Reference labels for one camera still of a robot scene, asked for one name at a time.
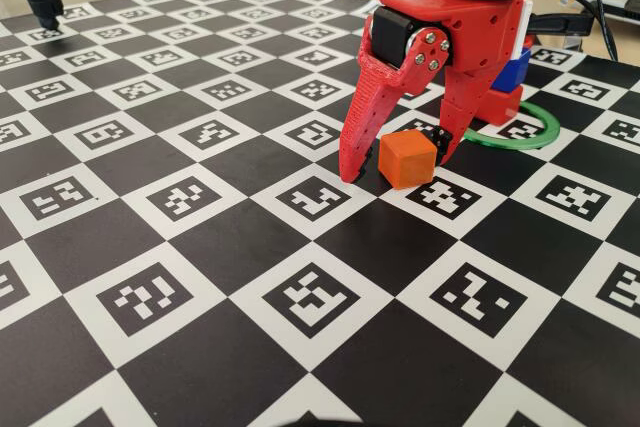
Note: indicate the orange cube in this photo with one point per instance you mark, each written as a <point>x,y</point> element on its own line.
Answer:
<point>405,159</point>

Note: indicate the black table clamp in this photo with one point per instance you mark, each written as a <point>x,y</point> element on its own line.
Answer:
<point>565,24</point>

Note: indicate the blue cube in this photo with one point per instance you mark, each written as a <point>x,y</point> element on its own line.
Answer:
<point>512,69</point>

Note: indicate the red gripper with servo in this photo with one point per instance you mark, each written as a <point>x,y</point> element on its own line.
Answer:
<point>477,22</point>

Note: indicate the red cube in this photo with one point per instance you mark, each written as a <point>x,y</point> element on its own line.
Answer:
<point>505,104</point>

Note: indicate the black white marker checkerboard mat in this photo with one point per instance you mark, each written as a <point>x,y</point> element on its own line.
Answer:
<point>250,197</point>

